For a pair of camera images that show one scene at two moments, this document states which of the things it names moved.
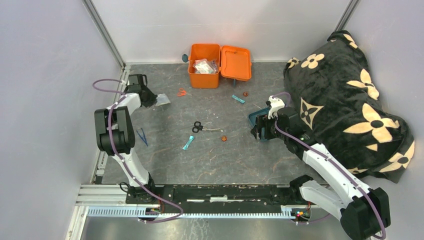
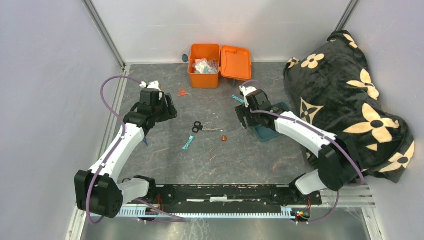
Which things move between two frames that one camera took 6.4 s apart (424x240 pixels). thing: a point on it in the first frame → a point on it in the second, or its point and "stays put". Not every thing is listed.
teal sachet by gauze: [187, 144] stays put
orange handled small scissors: [182, 92] stays put
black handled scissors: [198, 127] stays put
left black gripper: [152, 97] → [169, 111]
